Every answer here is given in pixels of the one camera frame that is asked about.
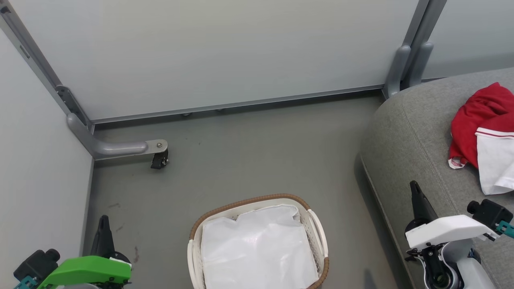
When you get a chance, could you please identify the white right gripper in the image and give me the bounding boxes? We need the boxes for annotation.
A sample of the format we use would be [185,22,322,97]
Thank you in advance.
[404,180,499,251]

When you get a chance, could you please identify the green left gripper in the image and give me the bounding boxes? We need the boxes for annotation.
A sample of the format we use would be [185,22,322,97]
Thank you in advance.
[38,215,133,289]

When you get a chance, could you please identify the red and white jersey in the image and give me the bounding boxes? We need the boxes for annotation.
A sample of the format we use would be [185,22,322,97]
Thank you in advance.
[447,82,514,196]

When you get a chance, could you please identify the grey fabric sofa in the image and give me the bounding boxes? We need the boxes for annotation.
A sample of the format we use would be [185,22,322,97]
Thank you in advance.
[359,67,514,289]

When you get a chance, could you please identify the grey curved partition foot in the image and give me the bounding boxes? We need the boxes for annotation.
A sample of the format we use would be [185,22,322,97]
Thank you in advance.
[66,112,169,160]

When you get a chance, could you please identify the black caster wheel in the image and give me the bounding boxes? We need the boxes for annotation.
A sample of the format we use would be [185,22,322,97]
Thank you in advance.
[150,150,169,170]

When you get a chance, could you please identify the white wicker-rimmed laundry basket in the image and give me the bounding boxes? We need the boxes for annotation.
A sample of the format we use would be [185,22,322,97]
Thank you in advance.
[187,193,330,289]

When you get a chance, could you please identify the grey upright partition foot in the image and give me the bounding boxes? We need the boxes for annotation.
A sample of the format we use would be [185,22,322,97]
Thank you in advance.
[404,42,434,90]
[381,45,412,100]

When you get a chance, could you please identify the white basket liner bag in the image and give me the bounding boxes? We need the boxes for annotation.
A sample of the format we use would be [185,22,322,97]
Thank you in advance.
[200,204,320,289]

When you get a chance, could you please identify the grey partition double post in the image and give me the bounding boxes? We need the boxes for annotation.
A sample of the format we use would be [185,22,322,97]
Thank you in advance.
[402,0,448,87]

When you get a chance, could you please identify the grey partition bottom rail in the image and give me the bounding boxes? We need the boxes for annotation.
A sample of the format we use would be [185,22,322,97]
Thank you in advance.
[89,84,385,124]

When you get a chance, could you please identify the grey partition corner post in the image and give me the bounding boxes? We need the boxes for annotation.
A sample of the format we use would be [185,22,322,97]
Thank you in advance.
[0,0,95,131]

